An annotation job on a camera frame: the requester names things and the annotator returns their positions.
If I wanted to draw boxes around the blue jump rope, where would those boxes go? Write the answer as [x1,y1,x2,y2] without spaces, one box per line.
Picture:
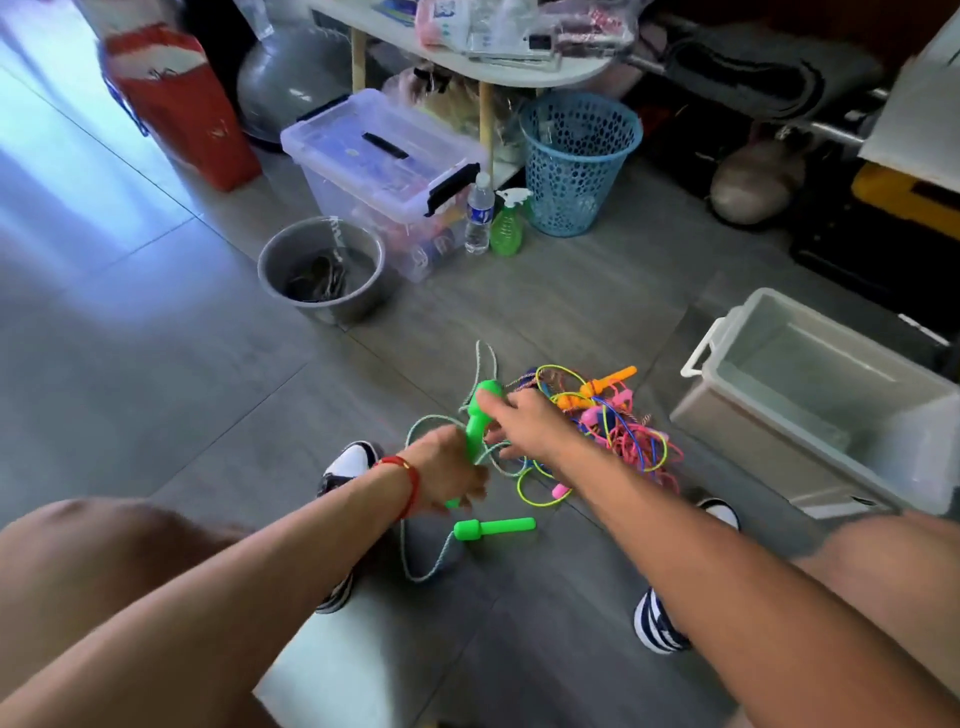
[502,367,677,489]

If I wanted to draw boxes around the white plastic bin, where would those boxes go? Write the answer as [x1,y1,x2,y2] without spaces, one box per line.
[669,286,960,519]

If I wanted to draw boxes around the red string bracelet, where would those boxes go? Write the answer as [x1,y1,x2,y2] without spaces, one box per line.
[375,454,425,522]

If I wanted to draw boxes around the clear plastic bag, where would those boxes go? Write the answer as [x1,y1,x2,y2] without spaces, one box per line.
[525,0,639,59]

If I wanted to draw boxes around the person's leg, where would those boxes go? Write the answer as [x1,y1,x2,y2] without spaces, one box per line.
[0,498,249,677]
[795,510,960,707]

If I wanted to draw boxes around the black white left shoe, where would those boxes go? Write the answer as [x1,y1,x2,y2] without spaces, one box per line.
[315,439,381,617]

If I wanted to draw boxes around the grey metal basin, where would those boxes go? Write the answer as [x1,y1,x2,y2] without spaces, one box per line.
[256,216,389,327]

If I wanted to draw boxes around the white round table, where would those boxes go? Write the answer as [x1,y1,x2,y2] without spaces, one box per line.
[310,0,614,189]

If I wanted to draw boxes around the person's right forearm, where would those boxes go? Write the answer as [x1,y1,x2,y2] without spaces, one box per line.
[558,432,960,728]

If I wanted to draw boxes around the person's left hand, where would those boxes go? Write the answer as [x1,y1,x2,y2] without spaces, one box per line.
[396,424,489,519]

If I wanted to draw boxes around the yellow rope orange handles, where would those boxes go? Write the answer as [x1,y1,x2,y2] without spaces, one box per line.
[537,364,639,419]

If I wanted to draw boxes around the brown ball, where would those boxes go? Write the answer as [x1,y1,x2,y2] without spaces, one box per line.
[708,139,809,227]

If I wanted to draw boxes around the black white shoe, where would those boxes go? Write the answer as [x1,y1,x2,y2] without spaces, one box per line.
[631,496,741,657]
[315,439,381,617]

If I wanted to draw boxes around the person's left forearm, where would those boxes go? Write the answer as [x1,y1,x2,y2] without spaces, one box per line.
[0,457,422,728]

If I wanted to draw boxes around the pink jump rope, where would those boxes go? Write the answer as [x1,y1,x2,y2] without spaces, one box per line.
[547,382,684,500]

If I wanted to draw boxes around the person's right leg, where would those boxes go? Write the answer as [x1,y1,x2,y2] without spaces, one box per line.
[795,510,960,707]

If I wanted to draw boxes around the green spray bottle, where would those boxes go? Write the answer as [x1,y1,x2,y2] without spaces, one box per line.
[490,186,534,258]

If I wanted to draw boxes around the pink white packet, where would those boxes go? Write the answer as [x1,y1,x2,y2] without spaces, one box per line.
[415,0,459,50]

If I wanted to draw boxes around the grey exercise ball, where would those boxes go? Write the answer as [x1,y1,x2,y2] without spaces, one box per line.
[235,22,362,147]

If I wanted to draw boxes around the green jump rope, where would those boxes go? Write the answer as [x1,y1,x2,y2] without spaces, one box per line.
[396,339,539,585]

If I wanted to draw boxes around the clear bin with black latches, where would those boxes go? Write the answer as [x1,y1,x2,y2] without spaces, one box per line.
[280,87,485,284]

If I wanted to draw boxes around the red bag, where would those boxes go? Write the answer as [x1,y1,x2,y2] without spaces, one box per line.
[100,22,264,194]

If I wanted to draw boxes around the small plastic water bottle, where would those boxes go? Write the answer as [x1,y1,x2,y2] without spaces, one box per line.
[463,169,498,255]

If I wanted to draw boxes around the black white right shoe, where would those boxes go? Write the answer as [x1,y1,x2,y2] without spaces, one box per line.
[631,496,741,657]

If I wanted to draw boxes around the person's right hand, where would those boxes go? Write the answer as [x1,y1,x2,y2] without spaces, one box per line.
[477,385,590,470]

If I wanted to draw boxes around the grey flat board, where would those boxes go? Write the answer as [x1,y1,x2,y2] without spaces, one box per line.
[859,15,960,194]

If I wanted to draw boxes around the grey folded mat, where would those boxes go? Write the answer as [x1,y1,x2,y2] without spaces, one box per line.
[660,18,887,122]

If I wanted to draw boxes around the person's left leg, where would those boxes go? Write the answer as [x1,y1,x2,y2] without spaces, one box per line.
[0,498,249,677]

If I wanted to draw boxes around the yellow black case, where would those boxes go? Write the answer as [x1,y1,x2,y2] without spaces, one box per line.
[850,162,960,242]

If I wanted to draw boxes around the blue mesh plastic basket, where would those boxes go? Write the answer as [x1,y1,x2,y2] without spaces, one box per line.
[516,93,645,239]

